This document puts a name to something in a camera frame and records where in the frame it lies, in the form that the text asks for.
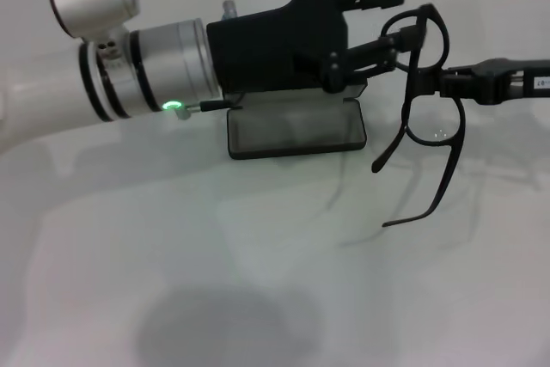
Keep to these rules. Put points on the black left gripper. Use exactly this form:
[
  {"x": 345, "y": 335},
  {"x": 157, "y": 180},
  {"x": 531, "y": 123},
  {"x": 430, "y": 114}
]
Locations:
[{"x": 266, "y": 49}]

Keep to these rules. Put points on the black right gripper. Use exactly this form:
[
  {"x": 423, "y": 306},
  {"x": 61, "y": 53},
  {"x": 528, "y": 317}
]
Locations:
[{"x": 539, "y": 83}]

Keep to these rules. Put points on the black glasses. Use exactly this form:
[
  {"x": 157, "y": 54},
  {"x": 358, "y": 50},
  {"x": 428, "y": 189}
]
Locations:
[{"x": 419, "y": 80}]

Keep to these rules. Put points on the black glasses case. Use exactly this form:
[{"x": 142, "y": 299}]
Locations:
[{"x": 296, "y": 135}]

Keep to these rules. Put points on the translucent left wrist plug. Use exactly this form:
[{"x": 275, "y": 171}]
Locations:
[{"x": 229, "y": 8}]

